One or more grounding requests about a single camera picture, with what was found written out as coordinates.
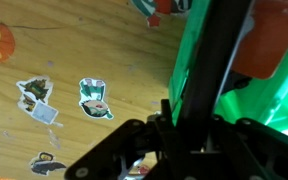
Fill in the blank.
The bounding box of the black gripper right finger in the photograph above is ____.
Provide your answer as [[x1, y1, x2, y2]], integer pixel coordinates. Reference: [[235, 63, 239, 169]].
[[197, 114, 288, 180]]

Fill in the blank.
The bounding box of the dark figure grey box sticker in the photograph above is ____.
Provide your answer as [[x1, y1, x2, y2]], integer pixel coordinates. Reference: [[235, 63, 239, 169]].
[[15, 75, 64, 128]]

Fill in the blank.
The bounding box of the green plastic box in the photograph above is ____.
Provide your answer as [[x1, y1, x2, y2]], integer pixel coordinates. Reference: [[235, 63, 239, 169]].
[[168, 0, 288, 134]]

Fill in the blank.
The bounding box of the red teal striped sticker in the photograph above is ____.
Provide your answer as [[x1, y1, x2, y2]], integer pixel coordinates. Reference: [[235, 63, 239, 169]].
[[129, 0, 194, 28]]

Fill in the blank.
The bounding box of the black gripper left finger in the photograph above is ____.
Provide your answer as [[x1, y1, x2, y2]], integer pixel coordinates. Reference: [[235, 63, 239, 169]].
[[63, 98, 186, 180]]

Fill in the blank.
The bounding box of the green haired character sticker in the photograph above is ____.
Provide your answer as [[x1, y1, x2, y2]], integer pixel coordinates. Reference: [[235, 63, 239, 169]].
[[78, 77, 115, 121]]

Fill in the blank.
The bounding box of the dark figure yellow face sticker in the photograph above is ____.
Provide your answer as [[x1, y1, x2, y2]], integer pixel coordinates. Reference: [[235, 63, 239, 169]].
[[29, 151, 68, 177]]

